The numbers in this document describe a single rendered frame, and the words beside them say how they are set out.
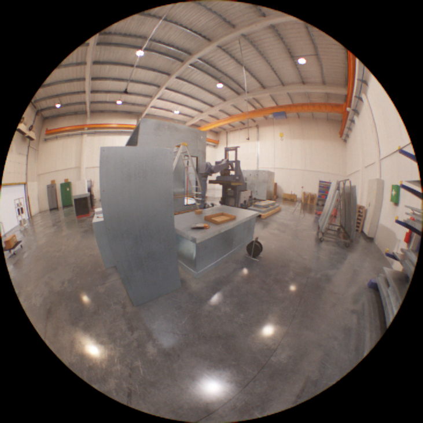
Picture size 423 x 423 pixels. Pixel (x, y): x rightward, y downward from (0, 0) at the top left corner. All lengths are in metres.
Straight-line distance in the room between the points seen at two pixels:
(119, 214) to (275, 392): 1.86
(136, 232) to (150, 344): 1.04
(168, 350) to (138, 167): 1.55
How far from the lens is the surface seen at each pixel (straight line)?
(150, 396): 1.35
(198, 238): 1.49
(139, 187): 1.13
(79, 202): 6.64
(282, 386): 1.40
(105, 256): 2.31
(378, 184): 5.62
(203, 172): 3.50
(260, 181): 9.21
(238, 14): 7.13
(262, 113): 11.04
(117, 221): 1.14
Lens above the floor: 1.28
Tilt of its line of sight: 14 degrees down
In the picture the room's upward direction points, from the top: 1 degrees clockwise
